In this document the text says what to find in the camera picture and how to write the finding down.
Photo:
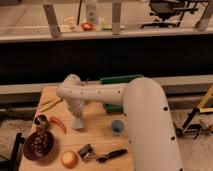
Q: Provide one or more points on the red chili pepper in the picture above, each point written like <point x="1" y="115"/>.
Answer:
<point x="58" y="122"/>

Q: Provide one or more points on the small dark tin can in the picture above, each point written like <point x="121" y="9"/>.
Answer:
<point x="40" y="120"/>

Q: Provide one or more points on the yellow black tripod stand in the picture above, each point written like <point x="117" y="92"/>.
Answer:
<point x="199" y="109"/>

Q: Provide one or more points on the small blue cup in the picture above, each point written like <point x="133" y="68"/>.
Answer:
<point x="117" y="127"/>

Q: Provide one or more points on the black chair frame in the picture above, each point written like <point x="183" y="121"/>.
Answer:
<point x="9" y="164"/>

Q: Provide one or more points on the green towel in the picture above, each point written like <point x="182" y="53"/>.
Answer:
<point x="110" y="108"/>

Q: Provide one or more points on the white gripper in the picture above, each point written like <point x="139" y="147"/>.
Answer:
<point x="76" y="108"/>

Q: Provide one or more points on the red round toy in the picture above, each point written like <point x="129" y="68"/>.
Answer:
<point x="87" y="26"/>

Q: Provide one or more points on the dark red bowl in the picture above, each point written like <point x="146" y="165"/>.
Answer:
<point x="38" y="145"/>

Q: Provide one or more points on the black office chair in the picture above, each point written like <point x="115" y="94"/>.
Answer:
<point x="165" y="9"/>

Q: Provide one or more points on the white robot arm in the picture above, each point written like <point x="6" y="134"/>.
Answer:
<point x="149" y="123"/>

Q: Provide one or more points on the yellow round fruit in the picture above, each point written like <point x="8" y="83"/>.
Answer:
<point x="69" y="159"/>

